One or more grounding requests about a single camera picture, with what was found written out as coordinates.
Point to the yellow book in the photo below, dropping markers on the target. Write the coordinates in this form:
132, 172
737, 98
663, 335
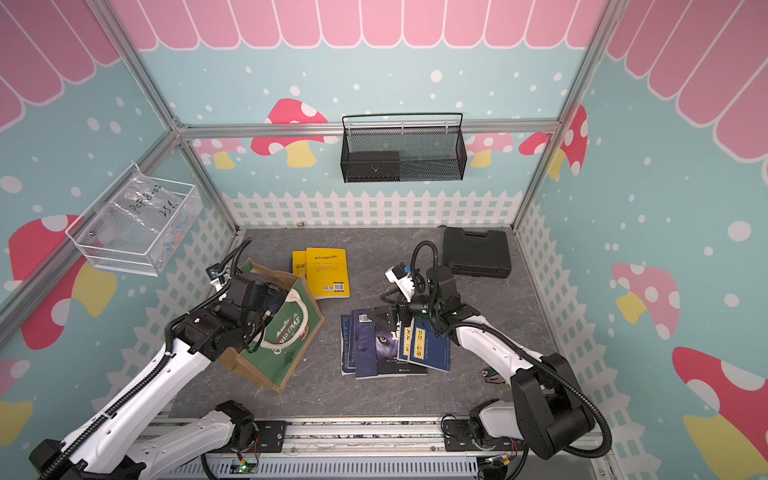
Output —
327, 273

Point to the green circuit board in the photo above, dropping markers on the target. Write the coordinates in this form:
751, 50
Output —
245, 467

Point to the dark blue barcode book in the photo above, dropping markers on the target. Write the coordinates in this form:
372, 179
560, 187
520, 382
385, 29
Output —
366, 365

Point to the black box in basket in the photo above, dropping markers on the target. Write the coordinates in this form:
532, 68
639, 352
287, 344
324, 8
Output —
371, 166

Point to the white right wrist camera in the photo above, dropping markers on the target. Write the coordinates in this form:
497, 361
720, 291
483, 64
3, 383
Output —
401, 276

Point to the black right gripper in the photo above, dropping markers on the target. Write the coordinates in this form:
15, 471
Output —
403, 306

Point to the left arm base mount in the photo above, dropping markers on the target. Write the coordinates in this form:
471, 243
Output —
250, 434

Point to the dark wolf cover book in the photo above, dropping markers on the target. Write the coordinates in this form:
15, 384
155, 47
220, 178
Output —
387, 351

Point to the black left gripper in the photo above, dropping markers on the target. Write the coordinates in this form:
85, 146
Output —
270, 300

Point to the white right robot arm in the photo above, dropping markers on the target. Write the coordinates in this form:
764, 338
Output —
548, 411

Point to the white wire basket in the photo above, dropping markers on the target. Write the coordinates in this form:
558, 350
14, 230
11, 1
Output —
79, 233

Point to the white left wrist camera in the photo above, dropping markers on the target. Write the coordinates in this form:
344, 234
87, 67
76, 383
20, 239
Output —
218, 275

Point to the black wire mesh basket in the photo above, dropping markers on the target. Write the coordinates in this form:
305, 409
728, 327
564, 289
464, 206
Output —
431, 145

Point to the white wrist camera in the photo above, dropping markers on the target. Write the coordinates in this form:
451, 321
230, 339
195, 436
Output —
218, 275
401, 276

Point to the black plastic tool case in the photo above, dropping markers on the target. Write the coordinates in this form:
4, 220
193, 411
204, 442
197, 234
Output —
477, 253

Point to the clear plastic bag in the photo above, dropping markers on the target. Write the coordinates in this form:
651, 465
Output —
146, 219

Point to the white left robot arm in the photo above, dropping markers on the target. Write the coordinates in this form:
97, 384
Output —
108, 445

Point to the yellow handled pliers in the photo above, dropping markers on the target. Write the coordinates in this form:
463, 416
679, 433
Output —
490, 376

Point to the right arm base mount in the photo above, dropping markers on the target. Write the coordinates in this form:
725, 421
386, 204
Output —
468, 435

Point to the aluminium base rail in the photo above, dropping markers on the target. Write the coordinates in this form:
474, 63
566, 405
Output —
388, 448

